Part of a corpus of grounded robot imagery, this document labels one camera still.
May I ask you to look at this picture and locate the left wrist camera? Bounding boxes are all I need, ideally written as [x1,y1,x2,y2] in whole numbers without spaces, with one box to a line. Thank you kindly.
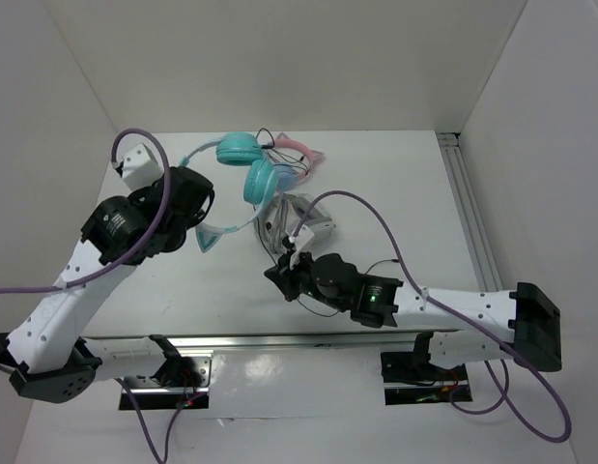
[112,143,163,191]

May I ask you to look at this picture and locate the teal cat-ear headphones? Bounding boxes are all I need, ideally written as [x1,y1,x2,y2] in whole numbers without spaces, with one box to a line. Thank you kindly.
[179,131,279,253]

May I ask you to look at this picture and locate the black headphone cable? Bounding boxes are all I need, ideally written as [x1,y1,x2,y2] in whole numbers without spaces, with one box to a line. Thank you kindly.
[255,127,401,317]

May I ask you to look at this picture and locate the aluminium side rail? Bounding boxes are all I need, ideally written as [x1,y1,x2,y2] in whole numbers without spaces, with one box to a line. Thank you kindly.
[436,132,503,291]

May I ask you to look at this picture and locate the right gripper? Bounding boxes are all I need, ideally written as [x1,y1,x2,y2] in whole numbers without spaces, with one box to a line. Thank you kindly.
[264,244,349,312]

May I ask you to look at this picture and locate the purple cable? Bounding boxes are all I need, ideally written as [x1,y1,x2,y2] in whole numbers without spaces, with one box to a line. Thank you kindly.
[0,128,203,463]
[289,189,572,443]

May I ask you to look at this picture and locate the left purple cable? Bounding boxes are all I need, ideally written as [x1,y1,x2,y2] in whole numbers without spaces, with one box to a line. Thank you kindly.
[0,128,203,463]

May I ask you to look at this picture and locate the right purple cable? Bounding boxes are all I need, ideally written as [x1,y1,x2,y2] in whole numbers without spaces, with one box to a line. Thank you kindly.
[289,189,572,443]

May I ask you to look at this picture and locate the grey white headphones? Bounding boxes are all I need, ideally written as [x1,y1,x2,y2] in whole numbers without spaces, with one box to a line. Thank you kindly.
[254,192,336,255]

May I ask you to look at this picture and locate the pink blue cat-ear headphones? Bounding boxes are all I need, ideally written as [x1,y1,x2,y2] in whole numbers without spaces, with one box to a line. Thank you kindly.
[267,132,325,191]

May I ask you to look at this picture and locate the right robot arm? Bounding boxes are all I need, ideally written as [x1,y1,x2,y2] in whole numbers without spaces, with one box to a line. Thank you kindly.
[264,252,562,379]

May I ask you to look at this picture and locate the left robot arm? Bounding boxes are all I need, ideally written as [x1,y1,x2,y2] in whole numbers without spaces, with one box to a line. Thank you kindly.
[0,167,214,404]

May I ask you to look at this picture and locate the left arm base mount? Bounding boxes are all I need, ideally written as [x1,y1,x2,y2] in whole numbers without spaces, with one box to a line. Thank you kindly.
[124,350,213,411]

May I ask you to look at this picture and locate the aluminium front rail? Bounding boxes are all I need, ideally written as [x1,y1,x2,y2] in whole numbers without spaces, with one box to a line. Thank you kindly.
[85,328,464,350]

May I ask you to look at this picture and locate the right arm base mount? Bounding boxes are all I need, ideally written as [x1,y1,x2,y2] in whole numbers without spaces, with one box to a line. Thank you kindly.
[380,352,472,406]

